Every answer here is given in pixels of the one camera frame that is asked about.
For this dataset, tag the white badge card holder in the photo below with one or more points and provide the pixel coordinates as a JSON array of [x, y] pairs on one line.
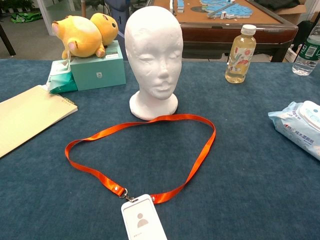
[[142, 220]]

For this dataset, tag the white foam mannequin head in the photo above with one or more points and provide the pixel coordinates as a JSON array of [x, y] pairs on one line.
[[152, 50]]

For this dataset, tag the teal cardboard box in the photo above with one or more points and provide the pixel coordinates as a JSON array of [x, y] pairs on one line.
[[100, 72]]

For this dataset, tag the brown wooden mahjong table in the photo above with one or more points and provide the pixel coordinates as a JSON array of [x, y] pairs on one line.
[[212, 35]]

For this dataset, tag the yellow tea bottle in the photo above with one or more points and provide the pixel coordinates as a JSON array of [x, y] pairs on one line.
[[240, 57]]

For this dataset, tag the teal tissue pack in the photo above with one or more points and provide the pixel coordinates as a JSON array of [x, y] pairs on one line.
[[61, 80]]

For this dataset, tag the blue machine housing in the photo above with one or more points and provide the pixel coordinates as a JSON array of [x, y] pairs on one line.
[[117, 15]]

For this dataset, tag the yellow plush toy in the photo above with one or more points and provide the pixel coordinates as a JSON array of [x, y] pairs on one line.
[[80, 35]]

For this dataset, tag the beige notebook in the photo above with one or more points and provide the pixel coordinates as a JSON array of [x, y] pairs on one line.
[[30, 117]]

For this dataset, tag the blue mahjong tiles heap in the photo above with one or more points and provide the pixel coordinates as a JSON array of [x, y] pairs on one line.
[[232, 8]]

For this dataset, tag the light blue wet wipes pack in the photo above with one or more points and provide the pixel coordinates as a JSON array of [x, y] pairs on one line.
[[295, 125]]

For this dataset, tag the clear water bottle green label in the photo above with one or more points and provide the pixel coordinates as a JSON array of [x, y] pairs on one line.
[[306, 55]]

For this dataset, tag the brown cardboard box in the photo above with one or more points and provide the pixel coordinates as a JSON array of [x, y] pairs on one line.
[[292, 15]]

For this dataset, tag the black bag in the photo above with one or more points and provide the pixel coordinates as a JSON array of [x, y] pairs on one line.
[[303, 30]]

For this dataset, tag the green bag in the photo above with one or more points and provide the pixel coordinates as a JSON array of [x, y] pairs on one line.
[[25, 17]]

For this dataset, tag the brown wooden furniture leg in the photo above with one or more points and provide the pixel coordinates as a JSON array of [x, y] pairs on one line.
[[7, 40]]

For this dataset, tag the green plant row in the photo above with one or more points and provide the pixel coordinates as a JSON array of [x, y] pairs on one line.
[[15, 5]]

